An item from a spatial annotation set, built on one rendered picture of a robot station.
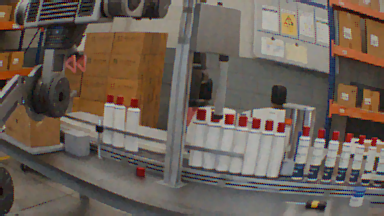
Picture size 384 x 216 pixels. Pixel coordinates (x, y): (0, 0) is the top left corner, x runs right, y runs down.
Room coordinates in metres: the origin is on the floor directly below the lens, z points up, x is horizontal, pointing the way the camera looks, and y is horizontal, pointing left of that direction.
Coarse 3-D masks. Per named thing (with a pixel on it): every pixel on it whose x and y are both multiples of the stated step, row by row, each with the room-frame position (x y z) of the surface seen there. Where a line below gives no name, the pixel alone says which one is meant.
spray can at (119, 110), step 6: (120, 96) 2.11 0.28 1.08; (120, 102) 2.11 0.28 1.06; (114, 108) 2.11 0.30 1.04; (120, 108) 2.10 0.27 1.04; (114, 114) 2.11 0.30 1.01; (120, 114) 2.10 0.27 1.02; (114, 120) 2.11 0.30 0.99; (120, 120) 2.10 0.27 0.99; (114, 126) 2.11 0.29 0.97; (120, 126) 2.11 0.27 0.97; (114, 132) 2.11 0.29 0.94; (114, 138) 2.11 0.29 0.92; (120, 138) 2.11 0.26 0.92; (114, 144) 2.11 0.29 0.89; (120, 144) 2.11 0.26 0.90
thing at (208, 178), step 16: (96, 144) 2.11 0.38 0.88; (128, 160) 2.04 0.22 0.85; (144, 160) 2.01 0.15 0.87; (192, 176) 1.92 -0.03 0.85; (208, 176) 1.90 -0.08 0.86; (224, 176) 1.87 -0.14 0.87; (240, 176) 1.85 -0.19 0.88; (272, 192) 1.78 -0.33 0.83; (288, 192) 1.75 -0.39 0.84; (304, 192) 1.72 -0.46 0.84; (320, 192) 1.69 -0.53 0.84; (336, 192) 1.65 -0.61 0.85
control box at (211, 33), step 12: (204, 12) 1.80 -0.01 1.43; (216, 12) 1.83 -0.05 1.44; (228, 12) 1.85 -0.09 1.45; (240, 12) 1.88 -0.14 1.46; (204, 24) 1.81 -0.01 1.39; (216, 24) 1.83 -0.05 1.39; (228, 24) 1.85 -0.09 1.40; (192, 36) 1.82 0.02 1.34; (204, 36) 1.81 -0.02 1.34; (216, 36) 1.83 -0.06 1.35; (228, 36) 1.85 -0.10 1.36; (192, 48) 1.82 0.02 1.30; (204, 48) 1.81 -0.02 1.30; (216, 48) 1.83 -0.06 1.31; (228, 48) 1.86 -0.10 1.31
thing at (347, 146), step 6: (348, 138) 1.68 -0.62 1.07; (348, 144) 1.68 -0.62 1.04; (342, 150) 1.70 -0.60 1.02; (348, 150) 1.67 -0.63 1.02; (342, 156) 1.69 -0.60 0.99; (348, 156) 1.67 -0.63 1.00; (342, 162) 1.68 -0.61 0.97; (348, 162) 1.68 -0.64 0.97; (342, 168) 1.68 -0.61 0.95; (336, 174) 1.71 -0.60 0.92; (342, 174) 1.67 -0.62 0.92; (336, 180) 1.69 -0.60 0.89; (342, 180) 1.67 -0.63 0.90
